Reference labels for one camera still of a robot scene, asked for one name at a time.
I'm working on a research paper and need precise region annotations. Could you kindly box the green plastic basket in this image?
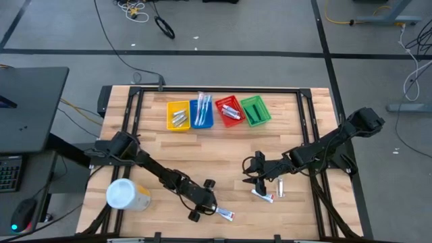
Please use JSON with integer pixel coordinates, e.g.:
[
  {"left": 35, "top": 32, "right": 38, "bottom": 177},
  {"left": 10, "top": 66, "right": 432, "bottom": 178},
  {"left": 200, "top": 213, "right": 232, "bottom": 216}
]
[{"left": 240, "top": 94, "right": 273, "bottom": 128}]

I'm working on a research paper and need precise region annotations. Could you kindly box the black keyboard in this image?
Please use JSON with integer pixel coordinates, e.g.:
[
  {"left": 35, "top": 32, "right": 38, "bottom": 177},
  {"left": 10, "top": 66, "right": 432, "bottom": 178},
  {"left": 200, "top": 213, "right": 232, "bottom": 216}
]
[{"left": 0, "top": 154, "right": 23, "bottom": 194}]

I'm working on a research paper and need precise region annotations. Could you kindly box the white floor cable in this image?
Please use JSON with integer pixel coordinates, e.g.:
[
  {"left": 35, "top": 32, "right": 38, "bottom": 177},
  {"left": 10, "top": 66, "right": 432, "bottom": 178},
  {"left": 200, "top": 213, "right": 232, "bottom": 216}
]
[{"left": 398, "top": 23, "right": 432, "bottom": 102}]

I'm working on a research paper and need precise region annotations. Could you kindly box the black cable loop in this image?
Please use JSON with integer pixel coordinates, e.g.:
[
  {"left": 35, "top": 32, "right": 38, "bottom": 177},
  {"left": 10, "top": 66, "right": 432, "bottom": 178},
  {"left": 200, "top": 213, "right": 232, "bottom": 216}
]
[{"left": 154, "top": 16, "right": 176, "bottom": 41}]

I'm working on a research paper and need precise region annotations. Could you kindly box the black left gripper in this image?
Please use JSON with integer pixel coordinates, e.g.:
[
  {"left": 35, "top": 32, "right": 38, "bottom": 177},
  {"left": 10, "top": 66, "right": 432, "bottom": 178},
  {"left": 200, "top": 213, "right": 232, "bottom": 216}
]
[{"left": 175, "top": 178, "right": 221, "bottom": 223}]

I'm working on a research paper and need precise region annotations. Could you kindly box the red plastic basket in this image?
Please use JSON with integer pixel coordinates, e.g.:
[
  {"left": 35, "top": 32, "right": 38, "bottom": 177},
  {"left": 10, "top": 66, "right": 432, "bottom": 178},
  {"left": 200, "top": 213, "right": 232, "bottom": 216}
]
[{"left": 214, "top": 94, "right": 246, "bottom": 129}]

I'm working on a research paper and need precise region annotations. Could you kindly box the white lidded yellow container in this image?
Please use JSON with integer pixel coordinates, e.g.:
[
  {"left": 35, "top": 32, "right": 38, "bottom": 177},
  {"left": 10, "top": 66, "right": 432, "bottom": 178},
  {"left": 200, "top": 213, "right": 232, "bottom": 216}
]
[{"left": 105, "top": 178, "right": 152, "bottom": 213}]

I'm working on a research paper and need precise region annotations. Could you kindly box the black floor cable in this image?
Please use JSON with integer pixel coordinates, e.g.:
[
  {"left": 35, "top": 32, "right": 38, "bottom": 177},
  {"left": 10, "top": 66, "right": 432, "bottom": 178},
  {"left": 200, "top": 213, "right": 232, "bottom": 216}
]
[{"left": 92, "top": 0, "right": 167, "bottom": 92}]

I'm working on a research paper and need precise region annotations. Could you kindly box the black cable bundle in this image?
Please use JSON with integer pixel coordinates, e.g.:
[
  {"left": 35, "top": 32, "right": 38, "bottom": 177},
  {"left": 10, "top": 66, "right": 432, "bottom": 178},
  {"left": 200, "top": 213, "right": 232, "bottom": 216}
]
[{"left": 394, "top": 18, "right": 432, "bottom": 159}]

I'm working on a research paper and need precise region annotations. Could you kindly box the yellow floor cable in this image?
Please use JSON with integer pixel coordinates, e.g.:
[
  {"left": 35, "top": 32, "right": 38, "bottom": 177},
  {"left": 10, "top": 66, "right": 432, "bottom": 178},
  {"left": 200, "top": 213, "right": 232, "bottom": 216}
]
[{"left": 323, "top": 0, "right": 406, "bottom": 27}]

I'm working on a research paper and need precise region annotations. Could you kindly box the blue plastic basket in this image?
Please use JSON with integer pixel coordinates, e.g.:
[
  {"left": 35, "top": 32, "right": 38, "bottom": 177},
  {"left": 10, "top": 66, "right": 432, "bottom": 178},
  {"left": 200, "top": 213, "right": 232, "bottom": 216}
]
[{"left": 189, "top": 99, "right": 215, "bottom": 130}]

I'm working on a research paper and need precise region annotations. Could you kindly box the clear toothbrush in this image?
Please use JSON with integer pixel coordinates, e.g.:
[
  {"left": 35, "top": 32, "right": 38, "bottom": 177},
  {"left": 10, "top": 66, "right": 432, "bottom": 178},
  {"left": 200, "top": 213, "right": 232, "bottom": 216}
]
[{"left": 194, "top": 91, "right": 204, "bottom": 126}]

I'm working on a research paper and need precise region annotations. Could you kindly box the white cable coil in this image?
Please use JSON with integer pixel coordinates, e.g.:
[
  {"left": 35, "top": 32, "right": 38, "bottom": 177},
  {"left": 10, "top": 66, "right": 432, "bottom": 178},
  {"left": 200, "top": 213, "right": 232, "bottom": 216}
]
[{"left": 113, "top": 0, "right": 151, "bottom": 24}]

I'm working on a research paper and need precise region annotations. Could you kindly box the thin yellow cable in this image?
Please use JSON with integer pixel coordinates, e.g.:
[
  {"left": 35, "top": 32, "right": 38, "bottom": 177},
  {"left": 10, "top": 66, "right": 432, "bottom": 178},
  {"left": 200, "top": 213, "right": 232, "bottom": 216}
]
[{"left": 59, "top": 97, "right": 103, "bottom": 126}]

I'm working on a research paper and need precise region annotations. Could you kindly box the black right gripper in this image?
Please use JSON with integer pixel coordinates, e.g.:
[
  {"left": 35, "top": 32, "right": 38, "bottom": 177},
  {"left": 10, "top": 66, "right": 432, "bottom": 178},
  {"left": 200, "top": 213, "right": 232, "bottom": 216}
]
[{"left": 243, "top": 151, "right": 293, "bottom": 197}]

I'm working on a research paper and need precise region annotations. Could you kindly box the teal white toothbrush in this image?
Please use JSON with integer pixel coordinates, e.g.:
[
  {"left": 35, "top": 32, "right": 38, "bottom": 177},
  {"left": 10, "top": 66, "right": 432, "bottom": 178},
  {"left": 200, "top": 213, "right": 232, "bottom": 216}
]
[{"left": 198, "top": 94, "right": 207, "bottom": 126}]

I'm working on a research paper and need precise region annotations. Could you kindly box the grey desk foot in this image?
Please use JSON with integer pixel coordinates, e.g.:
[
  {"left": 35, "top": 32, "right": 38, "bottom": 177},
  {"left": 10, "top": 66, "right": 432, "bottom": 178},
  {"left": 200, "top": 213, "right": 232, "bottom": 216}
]
[{"left": 387, "top": 103, "right": 432, "bottom": 113}]

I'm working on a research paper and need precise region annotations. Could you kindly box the black table bracket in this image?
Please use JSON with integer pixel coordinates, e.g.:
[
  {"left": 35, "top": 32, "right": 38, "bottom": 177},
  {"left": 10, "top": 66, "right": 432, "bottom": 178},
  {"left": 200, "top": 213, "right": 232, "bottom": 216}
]
[{"left": 97, "top": 85, "right": 113, "bottom": 118}]

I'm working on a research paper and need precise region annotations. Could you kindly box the black computer mouse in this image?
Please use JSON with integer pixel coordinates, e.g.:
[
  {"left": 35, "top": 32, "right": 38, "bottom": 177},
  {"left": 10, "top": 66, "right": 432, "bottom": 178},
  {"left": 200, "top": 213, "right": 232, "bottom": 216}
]
[{"left": 9, "top": 198, "right": 38, "bottom": 234}]

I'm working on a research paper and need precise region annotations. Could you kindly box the black table frame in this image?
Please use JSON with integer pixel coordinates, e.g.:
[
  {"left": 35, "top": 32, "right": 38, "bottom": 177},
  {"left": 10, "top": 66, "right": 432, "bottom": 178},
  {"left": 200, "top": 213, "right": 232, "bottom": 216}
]
[{"left": 80, "top": 84, "right": 375, "bottom": 243}]

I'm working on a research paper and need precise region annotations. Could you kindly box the black desk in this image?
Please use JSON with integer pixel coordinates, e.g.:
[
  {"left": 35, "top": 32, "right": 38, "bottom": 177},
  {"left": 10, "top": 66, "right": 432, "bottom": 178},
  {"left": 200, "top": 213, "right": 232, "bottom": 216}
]
[{"left": 0, "top": 66, "right": 70, "bottom": 155}]

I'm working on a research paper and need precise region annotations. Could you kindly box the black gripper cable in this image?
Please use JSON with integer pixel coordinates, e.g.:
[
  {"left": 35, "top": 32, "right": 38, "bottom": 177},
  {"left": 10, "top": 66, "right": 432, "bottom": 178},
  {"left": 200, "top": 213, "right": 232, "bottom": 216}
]
[{"left": 242, "top": 155, "right": 258, "bottom": 176}]

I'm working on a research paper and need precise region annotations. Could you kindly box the black desk support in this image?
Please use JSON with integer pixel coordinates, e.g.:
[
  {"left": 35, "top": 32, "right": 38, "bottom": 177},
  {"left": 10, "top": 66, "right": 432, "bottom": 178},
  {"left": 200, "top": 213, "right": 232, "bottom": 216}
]
[{"left": 45, "top": 133, "right": 99, "bottom": 168}]

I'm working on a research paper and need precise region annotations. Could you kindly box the yellow plastic basket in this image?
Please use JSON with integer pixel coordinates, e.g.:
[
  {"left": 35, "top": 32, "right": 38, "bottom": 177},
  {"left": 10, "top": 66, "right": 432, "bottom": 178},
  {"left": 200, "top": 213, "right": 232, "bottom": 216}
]
[{"left": 166, "top": 100, "right": 192, "bottom": 132}]

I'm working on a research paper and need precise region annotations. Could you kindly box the grey desk leg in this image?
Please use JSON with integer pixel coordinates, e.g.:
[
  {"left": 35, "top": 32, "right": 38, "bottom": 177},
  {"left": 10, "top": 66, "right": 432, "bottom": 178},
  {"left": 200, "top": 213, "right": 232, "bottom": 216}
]
[{"left": 352, "top": 0, "right": 423, "bottom": 26}]

